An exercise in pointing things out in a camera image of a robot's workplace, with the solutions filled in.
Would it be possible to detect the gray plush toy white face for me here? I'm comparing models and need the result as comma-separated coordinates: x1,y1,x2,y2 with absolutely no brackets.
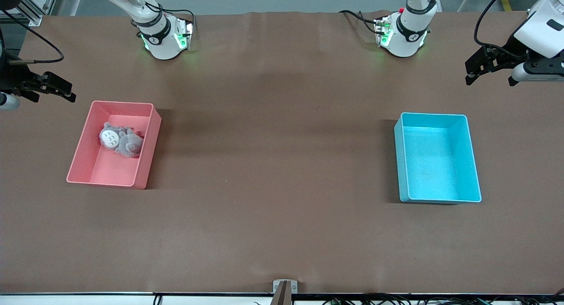
99,122,126,152

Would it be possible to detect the plain gray plush toy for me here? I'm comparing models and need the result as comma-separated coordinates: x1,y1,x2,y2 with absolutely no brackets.
115,126,145,159

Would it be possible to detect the pink plastic box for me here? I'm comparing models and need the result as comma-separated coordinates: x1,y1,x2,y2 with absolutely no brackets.
66,100,162,190

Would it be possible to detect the blue plastic box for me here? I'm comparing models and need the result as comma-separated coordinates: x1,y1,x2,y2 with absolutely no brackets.
393,112,482,204

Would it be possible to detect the brown table cover sheet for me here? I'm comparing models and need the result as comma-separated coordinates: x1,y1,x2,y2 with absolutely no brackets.
0,10,564,294

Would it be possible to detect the aluminium frame profile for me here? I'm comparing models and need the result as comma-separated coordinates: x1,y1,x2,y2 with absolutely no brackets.
9,0,60,27

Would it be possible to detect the black right arm base cable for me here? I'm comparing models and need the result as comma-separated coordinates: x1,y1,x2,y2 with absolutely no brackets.
164,8,196,30

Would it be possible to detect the black arm base cable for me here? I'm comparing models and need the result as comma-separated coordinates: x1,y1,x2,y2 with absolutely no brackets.
338,10,379,33
164,8,196,30

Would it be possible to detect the black left arm base cable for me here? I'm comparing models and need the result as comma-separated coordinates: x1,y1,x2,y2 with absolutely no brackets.
338,10,379,33

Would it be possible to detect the silver metal bracket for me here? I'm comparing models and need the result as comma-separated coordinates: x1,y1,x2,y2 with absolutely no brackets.
273,279,298,294

